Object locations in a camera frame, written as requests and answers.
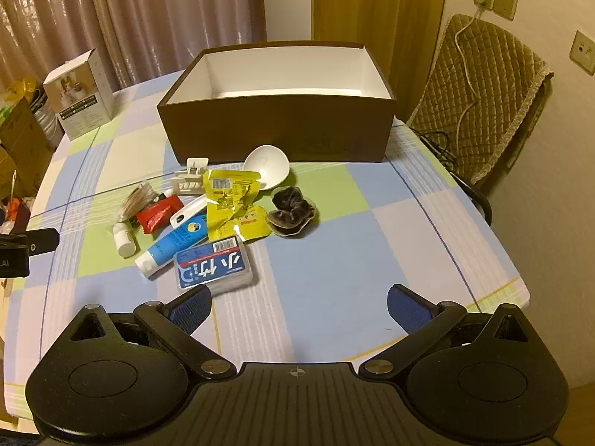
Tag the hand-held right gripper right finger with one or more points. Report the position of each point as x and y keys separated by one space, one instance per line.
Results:
x=406 y=309

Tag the black curved chair frame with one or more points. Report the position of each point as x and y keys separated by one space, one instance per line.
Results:
x=479 y=200

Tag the white hair claw clip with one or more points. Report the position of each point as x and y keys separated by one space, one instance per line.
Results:
x=190 y=186

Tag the quilted tan chair cover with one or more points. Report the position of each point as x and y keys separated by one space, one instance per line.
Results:
x=492 y=93

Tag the dark velvet scrunchie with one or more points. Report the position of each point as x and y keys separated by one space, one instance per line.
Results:
x=288 y=221
x=293 y=196

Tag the blue cream tube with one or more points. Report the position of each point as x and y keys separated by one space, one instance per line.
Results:
x=176 y=240

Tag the brown cardboard storage box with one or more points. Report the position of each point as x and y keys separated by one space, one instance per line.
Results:
x=279 y=121

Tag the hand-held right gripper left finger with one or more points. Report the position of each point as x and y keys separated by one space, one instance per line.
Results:
x=193 y=307

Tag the red snack packet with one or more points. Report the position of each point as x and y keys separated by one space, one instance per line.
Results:
x=158 y=214

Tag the pinkish pleated curtain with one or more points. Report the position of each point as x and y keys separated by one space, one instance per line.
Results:
x=116 y=18

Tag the checked tablecloth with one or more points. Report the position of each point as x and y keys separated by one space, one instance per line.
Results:
x=325 y=265

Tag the white product box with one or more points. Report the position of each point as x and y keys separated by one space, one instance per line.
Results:
x=83 y=111

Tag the yellow plastic bag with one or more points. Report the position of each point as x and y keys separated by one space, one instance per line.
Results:
x=21 y=88

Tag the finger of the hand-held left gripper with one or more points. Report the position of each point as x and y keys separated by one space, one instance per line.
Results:
x=42 y=239

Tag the pack of cotton swabs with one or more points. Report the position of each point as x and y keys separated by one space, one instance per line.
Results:
x=135 y=199

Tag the small white bottle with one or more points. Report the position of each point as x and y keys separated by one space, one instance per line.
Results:
x=124 y=240

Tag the yellow snack packet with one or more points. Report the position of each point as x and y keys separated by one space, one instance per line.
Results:
x=227 y=190
x=246 y=228

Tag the white plastic spoon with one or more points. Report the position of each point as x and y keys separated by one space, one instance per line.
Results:
x=269 y=167

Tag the clear tissue pack blue label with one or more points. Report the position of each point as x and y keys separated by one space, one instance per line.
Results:
x=214 y=265

